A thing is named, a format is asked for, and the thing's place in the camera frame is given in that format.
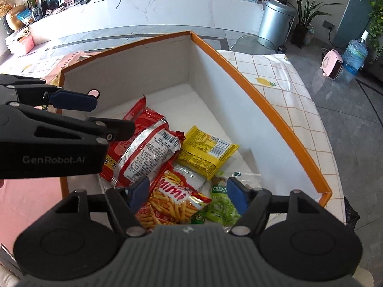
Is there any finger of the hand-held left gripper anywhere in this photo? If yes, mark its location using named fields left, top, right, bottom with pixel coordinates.
left=0, top=74, right=99, bottom=112
left=0, top=104, right=136, bottom=148

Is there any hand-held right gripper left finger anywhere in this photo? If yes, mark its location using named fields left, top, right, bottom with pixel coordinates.
left=55, top=176, right=151, bottom=237

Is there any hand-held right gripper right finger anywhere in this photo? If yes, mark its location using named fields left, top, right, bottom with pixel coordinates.
left=226, top=176, right=326, bottom=237

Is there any light green snack bag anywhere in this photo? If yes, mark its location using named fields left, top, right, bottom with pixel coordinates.
left=203, top=172, right=243, bottom=225

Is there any red noodle packet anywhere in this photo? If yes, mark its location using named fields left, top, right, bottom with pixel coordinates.
left=99, top=95, right=168, bottom=186
left=115, top=109, right=186, bottom=187

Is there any orange snack sticks bag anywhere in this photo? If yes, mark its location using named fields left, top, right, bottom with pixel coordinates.
left=136, top=170, right=213, bottom=234

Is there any yellow snack packet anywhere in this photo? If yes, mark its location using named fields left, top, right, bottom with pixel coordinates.
left=177, top=126, right=240, bottom=181

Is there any orange cardboard box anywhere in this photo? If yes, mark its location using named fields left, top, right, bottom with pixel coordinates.
left=57, top=30, right=333, bottom=216

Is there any pink plastic sheet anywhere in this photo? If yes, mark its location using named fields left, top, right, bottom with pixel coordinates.
left=0, top=51, right=104, bottom=246

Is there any pink carton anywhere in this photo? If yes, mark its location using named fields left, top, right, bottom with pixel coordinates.
left=4, top=33, right=36, bottom=56

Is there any gold ornament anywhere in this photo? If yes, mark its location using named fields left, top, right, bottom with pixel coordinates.
left=6, top=4, right=29, bottom=32

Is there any black bag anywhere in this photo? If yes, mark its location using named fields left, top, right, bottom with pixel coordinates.
left=344, top=196, right=360, bottom=234

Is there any white marble tv console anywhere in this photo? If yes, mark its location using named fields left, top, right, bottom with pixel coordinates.
left=28, top=0, right=267, bottom=47

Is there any round glass table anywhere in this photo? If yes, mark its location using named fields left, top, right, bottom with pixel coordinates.
left=230, top=34, right=277, bottom=55

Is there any pink heater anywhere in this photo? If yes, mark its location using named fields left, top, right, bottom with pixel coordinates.
left=320, top=49, right=344, bottom=81

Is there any long-leaved potted plant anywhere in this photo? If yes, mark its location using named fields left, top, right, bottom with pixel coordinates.
left=283, top=0, right=343, bottom=48

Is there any silver trash can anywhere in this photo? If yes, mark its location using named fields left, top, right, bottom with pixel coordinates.
left=257, top=0, right=297, bottom=47

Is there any blue water bottle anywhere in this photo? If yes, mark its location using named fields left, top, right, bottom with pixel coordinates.
left=342, top=30, right=369, bottom=75

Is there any trailing green pothos plant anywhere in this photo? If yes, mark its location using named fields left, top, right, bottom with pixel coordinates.
left=350, top=0, right=383, bottom=63

